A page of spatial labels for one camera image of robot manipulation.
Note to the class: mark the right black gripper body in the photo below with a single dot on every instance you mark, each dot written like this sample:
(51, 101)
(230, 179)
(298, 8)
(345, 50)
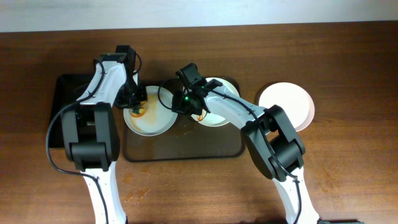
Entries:
(181, 104)

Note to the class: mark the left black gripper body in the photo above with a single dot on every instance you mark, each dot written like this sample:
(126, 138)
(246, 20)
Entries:
(132, 101)

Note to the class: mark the yellow green scrub sponge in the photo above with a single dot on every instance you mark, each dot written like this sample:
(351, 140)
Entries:
(137, 112)

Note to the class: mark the light grey plate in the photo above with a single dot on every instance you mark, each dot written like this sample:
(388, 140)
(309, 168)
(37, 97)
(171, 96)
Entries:
(156, 119)

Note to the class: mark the pink plate with sauce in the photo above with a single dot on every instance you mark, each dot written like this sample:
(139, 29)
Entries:
(293, 99)

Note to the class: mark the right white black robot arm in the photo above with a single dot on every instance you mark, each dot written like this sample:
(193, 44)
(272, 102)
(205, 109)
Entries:
(273, 143)

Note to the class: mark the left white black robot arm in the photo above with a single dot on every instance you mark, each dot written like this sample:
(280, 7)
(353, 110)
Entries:
(90, 135)

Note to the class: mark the dark brown serving tray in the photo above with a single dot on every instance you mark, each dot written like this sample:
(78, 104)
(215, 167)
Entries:
(190, 137)

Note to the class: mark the black sponge tray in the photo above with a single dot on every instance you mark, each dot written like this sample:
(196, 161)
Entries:
(68, 88)

